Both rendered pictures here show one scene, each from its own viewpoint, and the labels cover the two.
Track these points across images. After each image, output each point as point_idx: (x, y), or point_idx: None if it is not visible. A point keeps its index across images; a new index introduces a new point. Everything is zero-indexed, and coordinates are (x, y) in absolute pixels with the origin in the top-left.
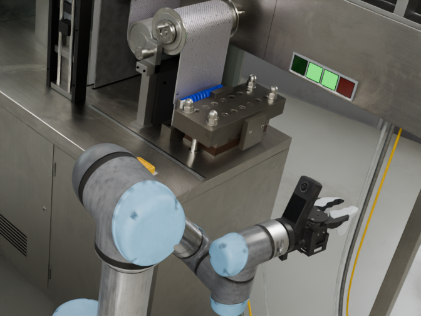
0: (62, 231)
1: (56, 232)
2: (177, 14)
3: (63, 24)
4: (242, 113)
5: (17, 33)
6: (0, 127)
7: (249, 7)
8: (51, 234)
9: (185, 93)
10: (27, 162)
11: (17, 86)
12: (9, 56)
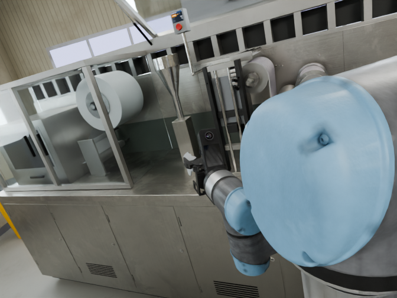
0: (296, 267)
1: (289, 271)
2: (319, 70)
3: (231, 125)
4: None
5: (169, 165)
6: (210, 222)
7: (322, 64)
8: (283, 274)
9: None
10: None
11: None
12: (182, 176)
